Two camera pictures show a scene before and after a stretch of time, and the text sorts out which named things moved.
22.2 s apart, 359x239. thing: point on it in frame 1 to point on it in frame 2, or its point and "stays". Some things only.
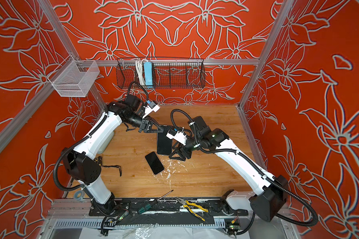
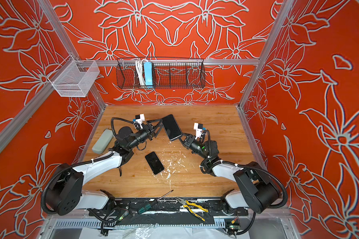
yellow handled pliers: x=186 y=204 stays
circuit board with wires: x=233 y=225 stays
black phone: x=164 y=143 to x=171 y=127
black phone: x=154 y=163 stays
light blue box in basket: x=148 y=73 stays
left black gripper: x=148 y=124 to x=149 y=131
